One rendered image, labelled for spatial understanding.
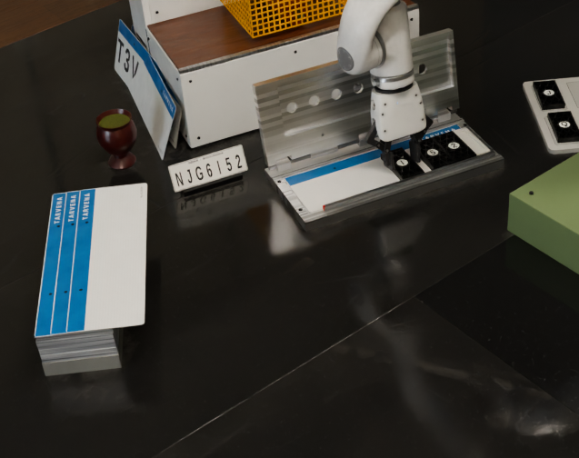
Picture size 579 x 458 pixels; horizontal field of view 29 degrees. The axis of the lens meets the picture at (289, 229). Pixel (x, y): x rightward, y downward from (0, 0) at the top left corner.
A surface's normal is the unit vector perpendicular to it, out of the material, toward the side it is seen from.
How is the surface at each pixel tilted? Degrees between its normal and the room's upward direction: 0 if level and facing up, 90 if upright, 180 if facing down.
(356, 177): 0
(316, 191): 0
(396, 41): 76
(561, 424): 0
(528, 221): 90
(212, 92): 90
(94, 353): 90
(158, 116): 69
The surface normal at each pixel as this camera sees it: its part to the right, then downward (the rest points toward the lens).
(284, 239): -0.07, -0.78
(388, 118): 0.29, 0.39
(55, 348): 0.09, 0.62
